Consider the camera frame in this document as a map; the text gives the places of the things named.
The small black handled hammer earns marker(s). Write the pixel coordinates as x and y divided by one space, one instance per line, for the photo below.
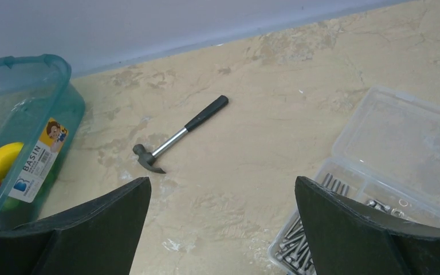
147 159

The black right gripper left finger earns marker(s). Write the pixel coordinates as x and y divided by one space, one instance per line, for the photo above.
96 237

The clear plastic screw box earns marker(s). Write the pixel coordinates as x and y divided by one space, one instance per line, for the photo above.
387 158

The teal plastic basin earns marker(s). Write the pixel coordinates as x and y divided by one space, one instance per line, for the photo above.
41 109

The yellow fake banana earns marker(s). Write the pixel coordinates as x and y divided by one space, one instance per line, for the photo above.
8 155

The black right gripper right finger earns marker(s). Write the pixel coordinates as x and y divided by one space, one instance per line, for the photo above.
348 237

